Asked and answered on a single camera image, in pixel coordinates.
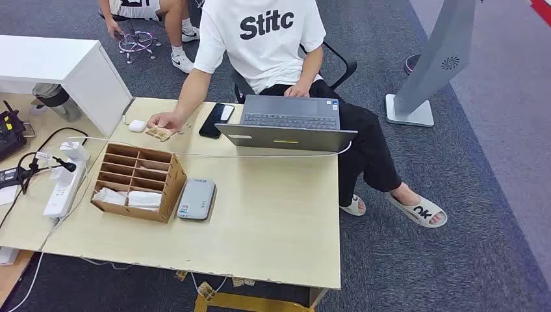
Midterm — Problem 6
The person's left hand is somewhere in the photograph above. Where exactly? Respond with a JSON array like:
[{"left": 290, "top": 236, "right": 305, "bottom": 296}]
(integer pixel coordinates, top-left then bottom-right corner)
[{"left": 284, "top": 84, "right": 311, "bottom": 98}]

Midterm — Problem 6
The person's right hand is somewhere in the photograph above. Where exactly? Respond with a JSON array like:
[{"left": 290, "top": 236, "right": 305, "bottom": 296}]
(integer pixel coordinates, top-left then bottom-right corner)
[{"left": 146, "top": 112, "right": 185, "bottom": 132}]

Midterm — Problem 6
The beige thin card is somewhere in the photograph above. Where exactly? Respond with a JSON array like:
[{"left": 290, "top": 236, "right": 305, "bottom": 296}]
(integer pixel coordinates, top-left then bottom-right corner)
[{"left": 140, "top": 160, "right": 171, "bottom": 172}]

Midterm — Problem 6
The person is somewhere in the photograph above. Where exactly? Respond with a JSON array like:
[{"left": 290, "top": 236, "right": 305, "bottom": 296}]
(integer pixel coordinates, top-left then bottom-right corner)
[{"left": 146, "top": 0, "right": 448, "bottom": 229}]

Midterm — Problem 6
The grey card reader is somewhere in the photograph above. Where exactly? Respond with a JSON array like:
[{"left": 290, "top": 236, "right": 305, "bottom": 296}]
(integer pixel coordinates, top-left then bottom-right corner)
[{"left": 175, "top": 178, "right": 216, "bottom": 222}]

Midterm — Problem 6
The person crouching in background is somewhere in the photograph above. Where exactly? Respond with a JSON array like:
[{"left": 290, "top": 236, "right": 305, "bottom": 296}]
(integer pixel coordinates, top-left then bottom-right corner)
[{"left": 97, "top": 0, "right": 201, "bottom": 74}]

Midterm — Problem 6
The black smartphone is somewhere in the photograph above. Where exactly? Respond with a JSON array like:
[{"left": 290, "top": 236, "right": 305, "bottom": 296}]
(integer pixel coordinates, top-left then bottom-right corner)
[{"left": 198, "top": 103, "right": 236, "bottom": 140}]

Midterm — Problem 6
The grey laptop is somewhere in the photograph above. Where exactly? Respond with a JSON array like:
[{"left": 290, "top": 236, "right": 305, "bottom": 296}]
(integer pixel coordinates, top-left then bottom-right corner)
[{"left": 214, "top": 94, "right": 359, "bottom": 153}]

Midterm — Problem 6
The black office chair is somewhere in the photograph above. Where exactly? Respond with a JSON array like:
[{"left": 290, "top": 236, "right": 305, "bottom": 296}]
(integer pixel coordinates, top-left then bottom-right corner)
[{"left": 228, "top": 40, "right": 358, "bottom": 104}]

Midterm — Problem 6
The wooden slotted organizer box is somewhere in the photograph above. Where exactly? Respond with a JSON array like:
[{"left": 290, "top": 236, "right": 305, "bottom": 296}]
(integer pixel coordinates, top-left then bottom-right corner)
[{"left": 90, "top": 142, "right": 188, "bottom": 224}]

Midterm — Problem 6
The white charger plug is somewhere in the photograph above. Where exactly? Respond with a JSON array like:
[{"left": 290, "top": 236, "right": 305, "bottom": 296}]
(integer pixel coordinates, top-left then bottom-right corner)
[{"left": 59, "top": 141, "right": 90, "bottom": 163}]

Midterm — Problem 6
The black plug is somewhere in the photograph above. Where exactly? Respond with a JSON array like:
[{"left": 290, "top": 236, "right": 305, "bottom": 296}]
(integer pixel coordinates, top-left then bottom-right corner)
[{"left": 52, "top": 157, "right": 77, "bottom": 173}]

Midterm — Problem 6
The grey drinking bottle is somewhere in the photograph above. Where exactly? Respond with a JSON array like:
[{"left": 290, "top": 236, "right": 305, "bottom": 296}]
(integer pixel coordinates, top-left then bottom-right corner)
[{"left": 32, "top": 83, "right": 83, "bottom": 123}]

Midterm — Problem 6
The round pink-rimmed base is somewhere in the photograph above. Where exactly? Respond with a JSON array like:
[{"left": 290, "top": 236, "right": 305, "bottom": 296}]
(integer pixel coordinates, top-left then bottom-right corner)
[{"left": 404, "top": 53, "right": 422, "bottom": 75}]

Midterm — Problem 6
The white cabinet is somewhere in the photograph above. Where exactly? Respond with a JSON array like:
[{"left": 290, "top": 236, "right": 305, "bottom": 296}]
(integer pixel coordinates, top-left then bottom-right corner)
[{"left": 0, "top": 35, "right": 133, "bottom": 138}]

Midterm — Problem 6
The white power adapter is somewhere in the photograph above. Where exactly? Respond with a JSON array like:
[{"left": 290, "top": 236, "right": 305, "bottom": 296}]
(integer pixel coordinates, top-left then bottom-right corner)
[{"left": 51, "top": 165, "right": 74, "bottom": 187}]

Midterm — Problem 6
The white power strip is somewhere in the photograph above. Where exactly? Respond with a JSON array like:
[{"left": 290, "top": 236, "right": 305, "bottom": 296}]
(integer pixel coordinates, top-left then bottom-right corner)
[{"left": 43, "top": 158, "right": 87, "bottom": 218}]

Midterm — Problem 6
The beige right slipper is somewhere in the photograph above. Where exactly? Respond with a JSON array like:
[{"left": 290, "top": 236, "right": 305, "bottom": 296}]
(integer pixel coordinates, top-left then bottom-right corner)
[{"left": 339, "top": 194, "right": 366, "bottom": 217}]

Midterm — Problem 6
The beige slipper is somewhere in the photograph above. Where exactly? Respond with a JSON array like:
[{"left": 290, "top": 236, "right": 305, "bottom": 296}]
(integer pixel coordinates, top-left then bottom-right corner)
[
  {"left": 339, "top": 194, "right": 366, "bottom": 217},
  {"left": 384, "top": 191, "right": 448, "bottom": 229}
]

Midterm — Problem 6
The grey kiosk stand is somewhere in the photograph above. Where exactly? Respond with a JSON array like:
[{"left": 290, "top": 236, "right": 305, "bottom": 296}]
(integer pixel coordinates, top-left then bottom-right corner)
[{"left": 385, "top": 0, "right": 479, "bottom": 128}]

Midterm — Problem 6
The black handheld device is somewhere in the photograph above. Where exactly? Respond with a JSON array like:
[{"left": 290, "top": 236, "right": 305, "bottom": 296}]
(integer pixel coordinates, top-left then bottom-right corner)
[{"left": 0, "top": 100, "right": 27, "bottom": 163}]

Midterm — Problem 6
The black power brick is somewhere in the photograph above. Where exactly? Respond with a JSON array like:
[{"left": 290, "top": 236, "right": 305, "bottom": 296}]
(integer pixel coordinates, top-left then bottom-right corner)
[{"left": 0, "top": 166, "right": 32, "bottom": 189}]

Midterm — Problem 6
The beige left slipper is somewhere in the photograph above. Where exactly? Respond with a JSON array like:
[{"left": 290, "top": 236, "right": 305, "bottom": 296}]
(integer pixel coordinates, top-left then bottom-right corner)
[{"left": 384, "top": 191, "right": 448, "bottom": 229}]

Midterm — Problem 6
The white box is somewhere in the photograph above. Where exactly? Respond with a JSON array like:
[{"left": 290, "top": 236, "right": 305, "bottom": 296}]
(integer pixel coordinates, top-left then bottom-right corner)
[{"left": 0, "top": 246, "right": 20, "bottom": 266}]

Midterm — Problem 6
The long white cable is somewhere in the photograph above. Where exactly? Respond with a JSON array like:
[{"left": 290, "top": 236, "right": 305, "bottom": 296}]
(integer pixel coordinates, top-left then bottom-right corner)
[{"left": 64, "top": 136, "right": 353, "bottom": 159}]

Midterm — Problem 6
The purple ring chair base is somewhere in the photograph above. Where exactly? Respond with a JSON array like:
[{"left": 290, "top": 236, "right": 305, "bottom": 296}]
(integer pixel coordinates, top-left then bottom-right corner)
[{"left": 118, "top": 30, "right": 162, "bottom": 64}]

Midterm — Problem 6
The black cable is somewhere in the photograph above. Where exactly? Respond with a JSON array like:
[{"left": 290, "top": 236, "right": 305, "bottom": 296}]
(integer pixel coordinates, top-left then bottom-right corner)
[{"left": 0, "top": 127, "right": 89, "bottom": 229}]

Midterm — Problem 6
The white power strip cord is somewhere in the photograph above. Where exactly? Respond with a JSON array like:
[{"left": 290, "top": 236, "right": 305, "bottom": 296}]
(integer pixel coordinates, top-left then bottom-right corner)
[{"left": 6, "top": 215, "right": 66, "bottom": 312}]

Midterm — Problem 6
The yellow frame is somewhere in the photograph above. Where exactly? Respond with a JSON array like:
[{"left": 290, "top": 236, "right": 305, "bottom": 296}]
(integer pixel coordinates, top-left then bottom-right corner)
[{"left": 194, "top": 292, "right": 315, "bottom": 312}]

